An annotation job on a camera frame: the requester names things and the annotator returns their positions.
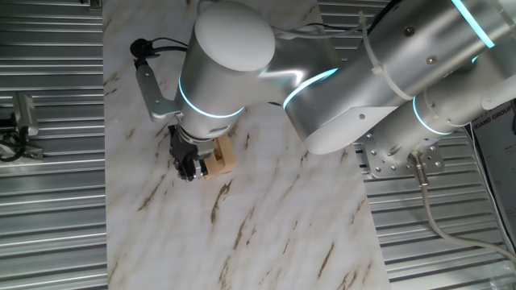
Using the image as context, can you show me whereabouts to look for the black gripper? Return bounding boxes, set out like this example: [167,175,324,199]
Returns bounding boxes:
[168,123,215,183]

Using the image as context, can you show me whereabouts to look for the white marble pattern mat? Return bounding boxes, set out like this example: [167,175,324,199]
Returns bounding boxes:
[102,0,391,290]

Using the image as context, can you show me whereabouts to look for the white printed poster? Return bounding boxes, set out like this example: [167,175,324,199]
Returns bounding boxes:
[470,100,516,242]

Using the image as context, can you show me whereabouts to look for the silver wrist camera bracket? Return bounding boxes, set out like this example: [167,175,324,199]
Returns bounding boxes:
[135,63,181,123]

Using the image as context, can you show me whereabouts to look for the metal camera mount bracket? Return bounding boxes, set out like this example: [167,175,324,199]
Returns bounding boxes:
[0,136,44,163]

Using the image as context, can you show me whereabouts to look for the silver depth camera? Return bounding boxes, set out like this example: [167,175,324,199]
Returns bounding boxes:
[10,91,40,139]

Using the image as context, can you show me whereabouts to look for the black camera cable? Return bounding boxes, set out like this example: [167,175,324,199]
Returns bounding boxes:
[0,114,30,164]

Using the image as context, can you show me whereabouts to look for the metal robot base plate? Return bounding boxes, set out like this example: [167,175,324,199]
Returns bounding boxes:
[358,135,447,180]

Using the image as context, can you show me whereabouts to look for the grey base cable with connector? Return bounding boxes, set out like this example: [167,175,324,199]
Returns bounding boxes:
[406,151,516,265]

